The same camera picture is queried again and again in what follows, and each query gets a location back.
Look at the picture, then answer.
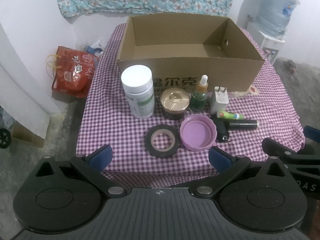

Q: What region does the cardboard box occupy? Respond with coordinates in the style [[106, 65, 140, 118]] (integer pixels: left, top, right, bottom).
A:
[[117, 16, 265, 92]]

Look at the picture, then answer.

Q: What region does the red printed bag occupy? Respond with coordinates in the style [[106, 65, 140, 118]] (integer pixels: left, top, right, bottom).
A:
[[46, 46, 100, 98]]

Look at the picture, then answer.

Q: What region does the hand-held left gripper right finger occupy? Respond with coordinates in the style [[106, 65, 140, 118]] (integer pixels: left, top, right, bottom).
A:
[[196, 146, 291, 198]]

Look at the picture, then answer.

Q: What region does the green dropper bottle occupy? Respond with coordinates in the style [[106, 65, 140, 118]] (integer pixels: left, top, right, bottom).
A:
[[189, 75, 209, 113]]

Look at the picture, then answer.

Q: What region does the white water dispenser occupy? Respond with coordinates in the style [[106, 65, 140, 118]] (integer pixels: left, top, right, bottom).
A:
[[246, 21, 285, 65]]

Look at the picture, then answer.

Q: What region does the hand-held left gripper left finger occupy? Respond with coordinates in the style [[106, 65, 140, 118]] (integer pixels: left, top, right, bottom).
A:
[[33, 144, 127, 198]]

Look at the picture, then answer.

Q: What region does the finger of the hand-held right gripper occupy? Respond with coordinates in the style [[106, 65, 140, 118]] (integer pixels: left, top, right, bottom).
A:
[[303, 126, 320, 153], [262, 137, 320, 165]]

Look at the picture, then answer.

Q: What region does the black cylinder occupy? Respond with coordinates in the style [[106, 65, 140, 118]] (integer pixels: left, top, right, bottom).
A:
[[229, 119, 258, 130]]

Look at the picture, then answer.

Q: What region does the black tape roll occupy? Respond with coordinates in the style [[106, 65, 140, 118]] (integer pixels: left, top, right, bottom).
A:
[[144, 124, 181, 158]]

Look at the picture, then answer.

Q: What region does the purple plastic lid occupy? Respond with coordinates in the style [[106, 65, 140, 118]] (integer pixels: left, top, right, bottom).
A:
[[179, 115, 217, 152]]

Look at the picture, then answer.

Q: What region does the white plastic bottle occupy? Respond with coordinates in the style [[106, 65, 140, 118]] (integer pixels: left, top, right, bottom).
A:
[[121, 65, 155, 119]]

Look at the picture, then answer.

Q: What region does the gold-lidded cosmetic jar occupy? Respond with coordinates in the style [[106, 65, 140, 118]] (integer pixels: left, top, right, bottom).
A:
[[160, 87, 190, 120]]

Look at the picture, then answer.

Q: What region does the purple checkered tablecloth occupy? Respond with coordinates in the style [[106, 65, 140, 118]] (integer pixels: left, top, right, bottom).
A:
[[76, 23, 307, 188]]

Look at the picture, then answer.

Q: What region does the white charger plug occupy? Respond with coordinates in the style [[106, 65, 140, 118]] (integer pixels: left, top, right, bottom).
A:
[[209, 86, 230, 115]]

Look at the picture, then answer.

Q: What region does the green lip balm tube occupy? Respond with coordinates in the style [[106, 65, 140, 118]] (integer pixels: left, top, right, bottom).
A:
[[216, 111, 245, 120]]

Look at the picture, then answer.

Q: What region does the black key fob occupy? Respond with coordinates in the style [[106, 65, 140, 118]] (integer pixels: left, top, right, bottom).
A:
[[212, 115, 230, 143]]

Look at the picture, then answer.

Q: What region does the flat cardboard piece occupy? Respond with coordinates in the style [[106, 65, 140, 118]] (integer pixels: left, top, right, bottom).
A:
[[12, 121, 44, 148]]

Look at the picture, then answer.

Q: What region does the clear plastic bag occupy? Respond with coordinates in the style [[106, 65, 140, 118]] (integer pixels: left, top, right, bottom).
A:
[[80, 39, 105, 55]]

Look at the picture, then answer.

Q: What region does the blue water jug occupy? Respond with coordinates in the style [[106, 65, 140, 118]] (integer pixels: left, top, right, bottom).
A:
[[256, 0, 298, 35]]

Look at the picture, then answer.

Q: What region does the folded stroller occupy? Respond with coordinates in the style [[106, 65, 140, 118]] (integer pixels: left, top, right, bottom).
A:
[[0, 105, 12, 150]]

